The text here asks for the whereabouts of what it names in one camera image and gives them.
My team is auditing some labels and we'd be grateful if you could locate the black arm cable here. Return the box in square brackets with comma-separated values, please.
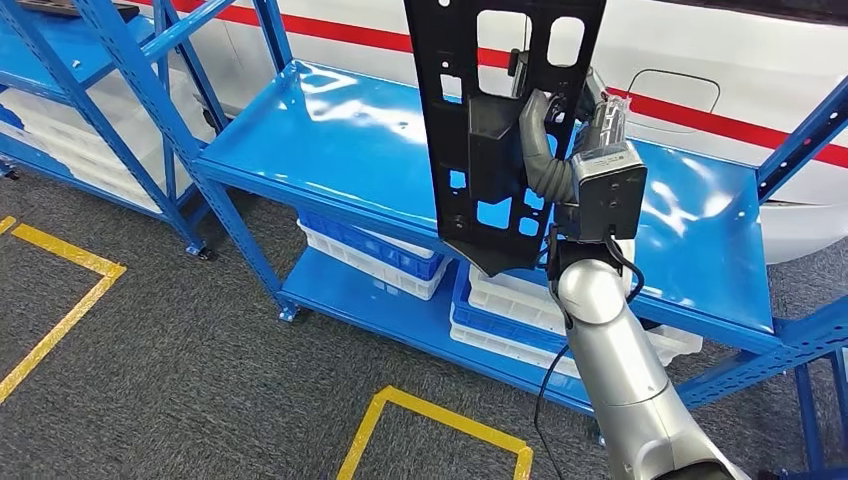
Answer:
[533, 235, 647, 480]

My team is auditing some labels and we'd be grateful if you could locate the white vehicle with red stripe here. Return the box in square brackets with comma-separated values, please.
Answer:
[125, 0, 848, 266]

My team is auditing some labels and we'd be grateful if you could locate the yellow floor tape square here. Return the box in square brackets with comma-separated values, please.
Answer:
[0, 215, 127, 405]
[336, 386, 535, 480]

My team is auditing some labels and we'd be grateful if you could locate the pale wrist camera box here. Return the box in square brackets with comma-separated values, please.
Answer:
[570, 140, 644, 183]

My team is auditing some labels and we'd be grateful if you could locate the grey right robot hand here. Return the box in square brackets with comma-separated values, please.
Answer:
[518, 64, 632, 205]

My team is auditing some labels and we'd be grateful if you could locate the black plastic plate holder part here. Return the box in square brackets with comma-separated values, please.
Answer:
[16, 0, 140, 20]
[404, 0, 607, 278]

